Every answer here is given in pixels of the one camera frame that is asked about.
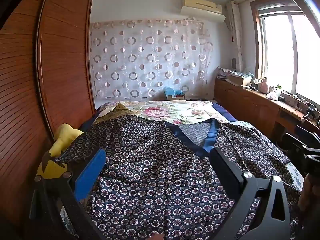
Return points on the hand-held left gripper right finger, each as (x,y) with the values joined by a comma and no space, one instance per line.
(227,172)

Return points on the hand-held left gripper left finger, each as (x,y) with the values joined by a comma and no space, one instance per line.
(90,172)

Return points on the dark circle-patterned satin garment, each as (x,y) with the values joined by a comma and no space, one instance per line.
(155,175)

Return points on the person's right hand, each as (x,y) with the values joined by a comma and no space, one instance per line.
(308,197)

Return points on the yellow plush toy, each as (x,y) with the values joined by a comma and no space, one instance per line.
(58,145)
(116,111)

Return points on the dark blue blanket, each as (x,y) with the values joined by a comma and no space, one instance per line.
(225,112)

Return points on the white plastic bag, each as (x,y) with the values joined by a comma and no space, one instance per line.
(272,96)

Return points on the wooden side cabinet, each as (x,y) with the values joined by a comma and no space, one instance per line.
(250,105)

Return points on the bottle with green cap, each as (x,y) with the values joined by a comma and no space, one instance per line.
(278,90)

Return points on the floral quilt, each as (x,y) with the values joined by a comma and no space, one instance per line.
(175,112)

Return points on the pink container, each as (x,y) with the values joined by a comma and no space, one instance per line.
(263,86)

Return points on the brown cardboard box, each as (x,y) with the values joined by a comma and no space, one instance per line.
(237,80)

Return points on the stack of folded cloths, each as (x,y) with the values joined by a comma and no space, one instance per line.
(223,72)

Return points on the wooden wardrobe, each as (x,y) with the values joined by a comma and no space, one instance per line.
(62,55)

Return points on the pale window curtain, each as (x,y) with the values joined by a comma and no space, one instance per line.
(236,35)

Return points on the sheer circle-patterned wall curtain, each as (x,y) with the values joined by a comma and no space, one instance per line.
(150,60)

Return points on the cream wall air conditioner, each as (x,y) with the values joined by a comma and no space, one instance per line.
(200,8)

